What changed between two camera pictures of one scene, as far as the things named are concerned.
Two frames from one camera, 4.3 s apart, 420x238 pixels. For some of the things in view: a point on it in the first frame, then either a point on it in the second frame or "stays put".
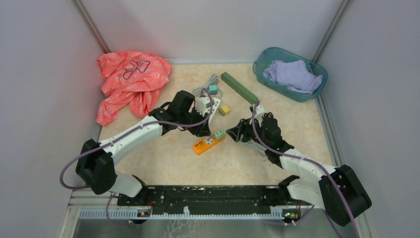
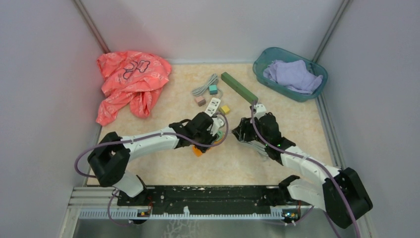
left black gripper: (202, 130) to (211, 139)
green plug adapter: (219, 134) stays put
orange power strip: (199, 147) stays put
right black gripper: (242, 128) stays put
